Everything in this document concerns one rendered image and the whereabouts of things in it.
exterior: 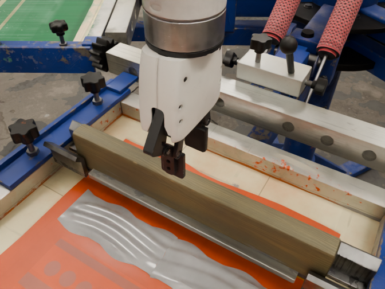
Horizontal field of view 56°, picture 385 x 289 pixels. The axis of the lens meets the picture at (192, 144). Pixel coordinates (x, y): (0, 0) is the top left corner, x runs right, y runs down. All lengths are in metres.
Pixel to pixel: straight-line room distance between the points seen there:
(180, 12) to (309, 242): 0.29
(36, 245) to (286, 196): 0.40
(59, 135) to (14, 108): 1.90
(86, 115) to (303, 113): 0.39
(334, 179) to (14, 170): 0.51
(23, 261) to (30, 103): 2.04
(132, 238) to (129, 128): 0.25
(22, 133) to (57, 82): 2.11
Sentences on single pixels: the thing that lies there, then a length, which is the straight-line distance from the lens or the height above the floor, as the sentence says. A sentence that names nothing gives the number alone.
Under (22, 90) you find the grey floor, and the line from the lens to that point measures 2.72.
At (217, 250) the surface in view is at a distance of 0.55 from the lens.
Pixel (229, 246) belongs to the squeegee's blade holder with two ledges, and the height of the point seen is 0.99.
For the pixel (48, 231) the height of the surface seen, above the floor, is 0.95.
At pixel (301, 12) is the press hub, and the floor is 1.01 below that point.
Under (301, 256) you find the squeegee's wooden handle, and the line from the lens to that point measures 0.48.
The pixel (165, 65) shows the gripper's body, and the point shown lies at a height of 1.26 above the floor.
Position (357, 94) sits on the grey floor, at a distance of 2.67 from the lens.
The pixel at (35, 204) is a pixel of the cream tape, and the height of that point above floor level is 0.95.
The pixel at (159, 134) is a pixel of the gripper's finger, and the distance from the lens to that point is 0.36.
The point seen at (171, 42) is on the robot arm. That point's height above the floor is 1.28.
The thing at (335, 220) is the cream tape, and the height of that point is 0.95.
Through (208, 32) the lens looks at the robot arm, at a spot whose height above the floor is 1.29.
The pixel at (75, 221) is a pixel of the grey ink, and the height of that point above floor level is 0.96.
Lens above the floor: 1.43
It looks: 44 degrees down
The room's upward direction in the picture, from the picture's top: straight up
